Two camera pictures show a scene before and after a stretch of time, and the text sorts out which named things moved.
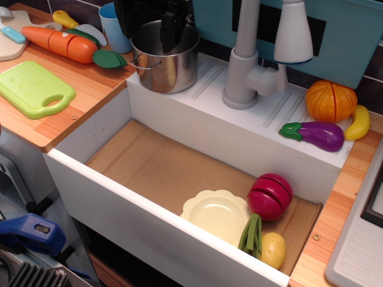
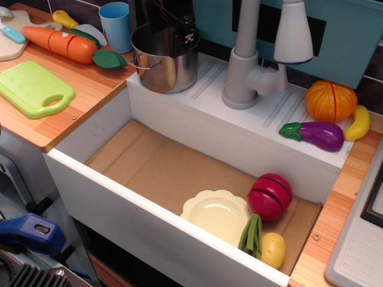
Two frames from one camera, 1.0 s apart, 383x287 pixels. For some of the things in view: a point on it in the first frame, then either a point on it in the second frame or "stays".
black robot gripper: (175, 15) to (162, 14)
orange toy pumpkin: (330, 101) stays
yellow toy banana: (360, 124) stays
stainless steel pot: (169, 73) stays
